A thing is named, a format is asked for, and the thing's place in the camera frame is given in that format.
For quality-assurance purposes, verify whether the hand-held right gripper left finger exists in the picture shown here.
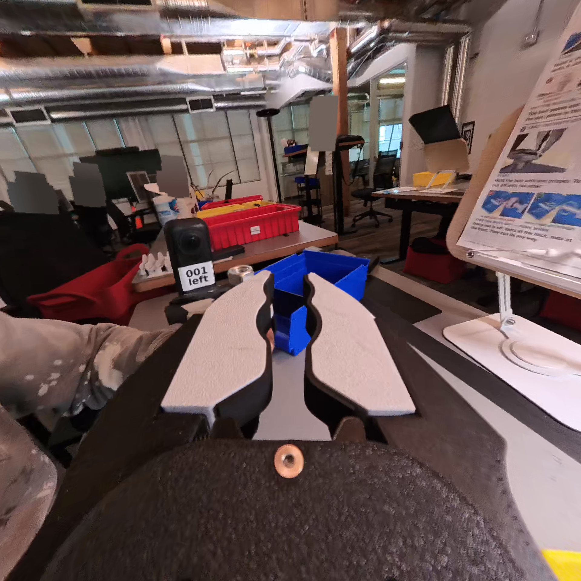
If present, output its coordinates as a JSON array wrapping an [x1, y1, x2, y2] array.
[[161, 270, 275, 438]]

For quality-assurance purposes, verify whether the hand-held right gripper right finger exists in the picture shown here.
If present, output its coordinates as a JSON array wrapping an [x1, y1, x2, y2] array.
[[303, 271, 416, 438]]

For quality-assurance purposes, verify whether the blue plastic bin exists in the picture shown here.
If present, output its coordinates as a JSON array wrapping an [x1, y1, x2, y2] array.
[[254, 247, 370, 356]]

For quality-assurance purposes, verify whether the large yellow plastic bin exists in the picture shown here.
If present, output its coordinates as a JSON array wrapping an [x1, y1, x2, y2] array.
[[542, 549, 581, 581]]

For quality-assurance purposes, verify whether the person's left forearm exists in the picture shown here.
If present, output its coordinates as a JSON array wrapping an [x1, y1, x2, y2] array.
[[0, 313, 182, 418]]

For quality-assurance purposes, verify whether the white wipes canister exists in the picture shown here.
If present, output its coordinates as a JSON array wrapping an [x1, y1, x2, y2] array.
[[152, 195, 178, 226]]

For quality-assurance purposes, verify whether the yellow plastic crate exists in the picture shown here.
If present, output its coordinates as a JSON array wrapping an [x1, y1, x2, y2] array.
[[196, 201, 273, 218]]

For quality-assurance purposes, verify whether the small framed screen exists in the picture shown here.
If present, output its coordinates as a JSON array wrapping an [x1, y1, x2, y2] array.
[[126, 172, 151, 203]]

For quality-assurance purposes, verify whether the black flat mat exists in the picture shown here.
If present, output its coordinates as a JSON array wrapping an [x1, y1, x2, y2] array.
[[365, 277, 442, 325]]

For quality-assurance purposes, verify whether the black monitor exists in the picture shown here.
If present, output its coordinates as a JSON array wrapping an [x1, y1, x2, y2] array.
[[79, 147, 162, 200]]

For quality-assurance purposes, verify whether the red tote bag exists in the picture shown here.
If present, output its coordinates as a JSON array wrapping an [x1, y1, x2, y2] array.
[[27, 244, 150, 325]]

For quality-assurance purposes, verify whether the dark red ottoman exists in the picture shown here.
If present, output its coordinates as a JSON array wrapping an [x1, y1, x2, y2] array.
[[403, 238, 466, 284], [540, 290, 581, 318]]

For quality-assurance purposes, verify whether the black utility cart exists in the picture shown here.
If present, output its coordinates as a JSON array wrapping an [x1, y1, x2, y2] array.
[[295, 176, 324, 224]]

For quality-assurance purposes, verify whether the large black screen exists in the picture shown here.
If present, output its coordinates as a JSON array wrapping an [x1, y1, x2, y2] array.
[[0, 211, 114, 314]]

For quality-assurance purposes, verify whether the black floor lamp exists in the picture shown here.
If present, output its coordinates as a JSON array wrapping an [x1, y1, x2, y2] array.
[[255, 108, 281, 203]]

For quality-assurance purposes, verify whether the black floor stand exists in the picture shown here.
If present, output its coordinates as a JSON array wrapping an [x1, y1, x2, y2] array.
[[333, 135, 365, 234]]

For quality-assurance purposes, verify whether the wooden top desk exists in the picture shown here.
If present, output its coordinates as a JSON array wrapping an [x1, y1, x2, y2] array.
[[371, 182, 468, 261]]

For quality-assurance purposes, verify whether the black office chair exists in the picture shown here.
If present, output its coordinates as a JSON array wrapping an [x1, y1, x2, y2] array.
[[352, 152, 398, 228]]

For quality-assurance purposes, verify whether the small yellow bin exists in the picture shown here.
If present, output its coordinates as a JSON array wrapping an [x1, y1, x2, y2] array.
[[413, 171, 456, 188]]

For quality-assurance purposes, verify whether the printed instruction sheet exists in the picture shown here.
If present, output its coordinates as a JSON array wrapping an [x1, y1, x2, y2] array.
[[456, 29, 581, 261]]

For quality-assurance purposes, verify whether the small wooden board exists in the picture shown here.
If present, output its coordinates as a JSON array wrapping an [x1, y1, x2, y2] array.
[[422, 138, 470, 173]]

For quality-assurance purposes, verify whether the black flag panel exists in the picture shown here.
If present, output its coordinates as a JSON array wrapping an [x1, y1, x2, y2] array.
[[409, 105, 461, 145]]

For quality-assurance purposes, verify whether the silver ventilation duct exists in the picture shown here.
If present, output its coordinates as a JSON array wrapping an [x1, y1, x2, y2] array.
[[0, 57, 268, 103], [0, 7, 332, 41]]

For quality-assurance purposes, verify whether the wooden support post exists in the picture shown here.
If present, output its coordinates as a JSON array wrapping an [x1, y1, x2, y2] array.
[[330, 27, 352, 218]]

